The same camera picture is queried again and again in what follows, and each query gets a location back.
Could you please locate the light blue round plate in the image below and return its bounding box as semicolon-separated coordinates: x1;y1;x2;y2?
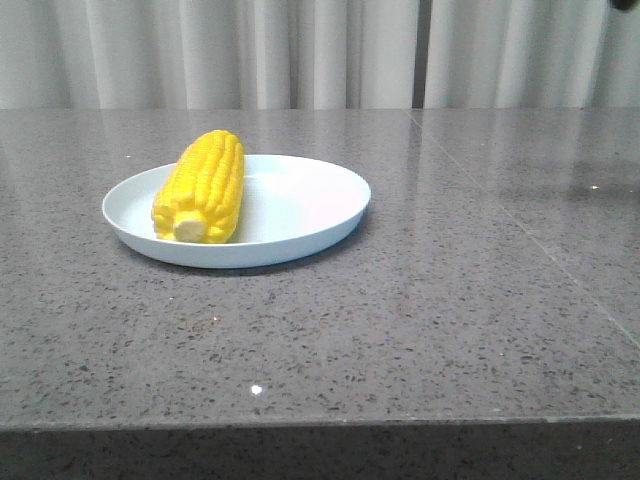
102;154;371;269

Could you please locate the yellow corn cob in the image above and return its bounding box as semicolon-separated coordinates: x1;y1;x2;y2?
151;130;245;244

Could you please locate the white pleated curtain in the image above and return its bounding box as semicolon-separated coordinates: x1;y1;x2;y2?
1;1;639;110

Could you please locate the black robot part corner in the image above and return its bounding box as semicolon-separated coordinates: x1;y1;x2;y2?
610;0;639;12

